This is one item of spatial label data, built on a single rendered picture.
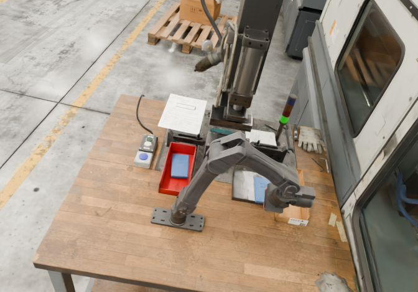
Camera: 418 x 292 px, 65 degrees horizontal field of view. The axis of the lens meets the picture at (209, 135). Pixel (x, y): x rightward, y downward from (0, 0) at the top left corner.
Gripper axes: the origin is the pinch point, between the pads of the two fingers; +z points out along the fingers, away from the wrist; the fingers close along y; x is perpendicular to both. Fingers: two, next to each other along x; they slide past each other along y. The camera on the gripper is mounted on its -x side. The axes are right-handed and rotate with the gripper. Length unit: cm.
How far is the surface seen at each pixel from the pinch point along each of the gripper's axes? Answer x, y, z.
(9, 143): 173, 35, 137
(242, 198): 8.5, 1.0, 8.6
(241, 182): 9.0, 8.5, 12.8
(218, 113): 24.2, 33.6, 1.9
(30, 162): 149, 21, 128
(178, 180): 35.9, 4.5, 12.8
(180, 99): 44, 55, 42
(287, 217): -9.5, -4.4, 4.0
